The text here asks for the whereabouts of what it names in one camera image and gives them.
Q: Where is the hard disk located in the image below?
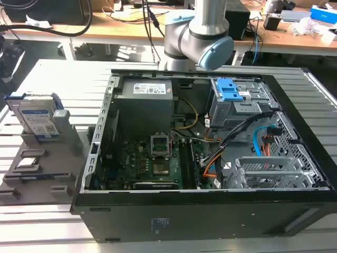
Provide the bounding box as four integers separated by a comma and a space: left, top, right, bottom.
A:
4, 92, 64, 139

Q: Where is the grey metal disk bay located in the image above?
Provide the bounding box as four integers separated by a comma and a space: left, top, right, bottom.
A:
223, 155, 316, 189

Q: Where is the CPU socket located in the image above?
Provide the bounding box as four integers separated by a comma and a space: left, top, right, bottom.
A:
150, 134, 172, 160

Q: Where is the grey power supply unit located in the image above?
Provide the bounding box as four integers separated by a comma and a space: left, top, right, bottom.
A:
113, 79, 176, 132

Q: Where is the black RAM slot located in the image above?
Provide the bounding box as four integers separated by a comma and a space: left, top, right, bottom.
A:
180, 140, 193, 189

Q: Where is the green motherboard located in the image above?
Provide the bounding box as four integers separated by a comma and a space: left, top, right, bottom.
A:
100, 129, 203, 190

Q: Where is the silver chipset heat sink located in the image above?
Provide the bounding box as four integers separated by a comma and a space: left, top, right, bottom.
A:
152, 163, 170, 176

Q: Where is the blue plastic bay latch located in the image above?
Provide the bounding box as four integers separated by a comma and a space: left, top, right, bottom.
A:
217, 78, 243, 102

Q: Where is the grey metal drive cage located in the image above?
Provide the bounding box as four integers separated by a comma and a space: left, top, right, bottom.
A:
209, 77, 280, 132

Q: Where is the black open PC case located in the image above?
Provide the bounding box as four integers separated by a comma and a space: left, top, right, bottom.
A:
70, 69, 337, 243

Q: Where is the wooden desk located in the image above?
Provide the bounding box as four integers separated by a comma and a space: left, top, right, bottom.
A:
0, 9, 337, 56

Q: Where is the grey parts rack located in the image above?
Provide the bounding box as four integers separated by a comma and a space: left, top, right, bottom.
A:
0, 109, 89, 206

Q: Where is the black box on desk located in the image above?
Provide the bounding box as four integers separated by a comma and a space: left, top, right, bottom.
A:
225, 2, 251, 41

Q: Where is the blue RAM stick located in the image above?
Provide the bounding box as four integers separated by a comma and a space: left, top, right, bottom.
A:
21, 172, 72, 180

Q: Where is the silver CPU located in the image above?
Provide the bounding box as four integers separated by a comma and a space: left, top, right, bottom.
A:
17, 158, 36, 168

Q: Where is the crumpled clear plastic bag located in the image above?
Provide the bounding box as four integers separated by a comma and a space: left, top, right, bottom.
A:
288, 17, 330, 37

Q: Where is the black office chair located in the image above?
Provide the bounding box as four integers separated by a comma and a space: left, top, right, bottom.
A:
0, 34, 26, 83

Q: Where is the blue cardboard box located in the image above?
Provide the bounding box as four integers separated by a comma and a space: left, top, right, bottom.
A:
310, 4, 335, 22

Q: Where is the yellow power wire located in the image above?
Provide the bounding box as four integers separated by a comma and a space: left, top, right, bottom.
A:
173, 98, 200, 130

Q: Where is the orange data wire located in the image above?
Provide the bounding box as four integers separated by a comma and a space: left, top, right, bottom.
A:
203, 152, 224, 178

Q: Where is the black wire bundle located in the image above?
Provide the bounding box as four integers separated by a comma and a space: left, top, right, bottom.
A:
200, 112, 274, 169

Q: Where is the blue data wire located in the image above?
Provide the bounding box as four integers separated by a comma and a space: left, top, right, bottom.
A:
252, 126, 277, 157

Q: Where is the thin black cable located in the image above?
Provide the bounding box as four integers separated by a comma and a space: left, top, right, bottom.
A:
143, 0, 162, 64

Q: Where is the blue cable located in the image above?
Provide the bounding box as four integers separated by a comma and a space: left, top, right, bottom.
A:
251, 23, 263, 65

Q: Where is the thick black cable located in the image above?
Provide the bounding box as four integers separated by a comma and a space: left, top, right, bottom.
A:
0, 0, 93, 37

